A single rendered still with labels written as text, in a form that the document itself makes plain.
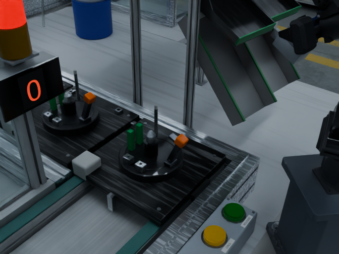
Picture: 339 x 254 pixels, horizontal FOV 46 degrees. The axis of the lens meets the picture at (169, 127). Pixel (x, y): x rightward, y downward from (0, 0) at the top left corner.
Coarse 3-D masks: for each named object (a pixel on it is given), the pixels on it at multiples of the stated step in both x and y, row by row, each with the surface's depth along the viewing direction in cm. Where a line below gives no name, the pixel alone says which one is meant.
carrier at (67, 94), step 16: (64, 96) 94; (96, 96) 108; (32, 112) 101; (48, 112) 95; (64, 112) 97; (80, 112) 98; (96, 112) 98; (112, 112) 102; (128, 112) 102; (48, 128) 94; (64, 128) 93; (80, 128) 93; (96, 128) 96; (112, 128) 96; (128, 128) 99; (48, 144) 91; (64, 144) 91; (80, 144) 91; (96, 144) 91; (64, 160) 87
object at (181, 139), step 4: (168, 136) 79; (172, 136) 79; (176, 136) 79; (180, 136) 77; (184, 136) 78; (172, 140) 78; (176, 140) 77; (180, 140) 77; (184, 140) 77; (188, 140) 78; (176, 144) 78; (180, 144) 77; (184, 144) 77; (176, 148) 79; (180, 148) 79; (172, 152) 80; (176, 152) 79; (168, 156) 82; (172, 156) 81; (176, 156) 82; (168, 160) 82; (172, 160) 81
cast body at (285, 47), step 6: (276, 30) 83; (276, 36) 83; (276, 42) 82; (282, 42) 81; (288, 42) 80; (282, 48) 82; (288, 48) 80; (288, 54) 81; (294, 54) 80; (300, 54) 79; (306, 54) 81; (294, 60) 81; (300, 60) 82
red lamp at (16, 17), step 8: (0, 0) 56; (8, 0) 56; (16, 0) 57; (0, 8) 56; (8, 8) 57; (16, 8) 58; (0, 16) 57; (8, 16) 57; (16, 16) 58; (24, 16) 60; (0, 24) 58; (8, 24) 58; (16, 24) 59
